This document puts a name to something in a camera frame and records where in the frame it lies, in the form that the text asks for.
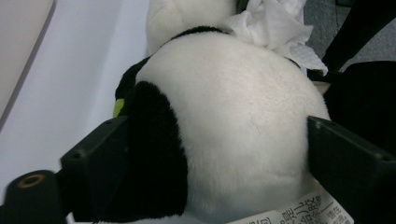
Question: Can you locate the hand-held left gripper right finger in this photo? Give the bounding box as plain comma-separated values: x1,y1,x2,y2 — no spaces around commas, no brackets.
307,115,396,224

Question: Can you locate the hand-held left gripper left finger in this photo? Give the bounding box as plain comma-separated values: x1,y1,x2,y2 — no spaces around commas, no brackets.
60,115,132,224

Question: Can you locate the panda plush toy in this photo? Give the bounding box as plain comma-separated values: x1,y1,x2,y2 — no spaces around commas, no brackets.
92,0,355,224

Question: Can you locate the white storage box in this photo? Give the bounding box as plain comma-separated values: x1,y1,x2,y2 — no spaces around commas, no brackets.
0,0,58,126

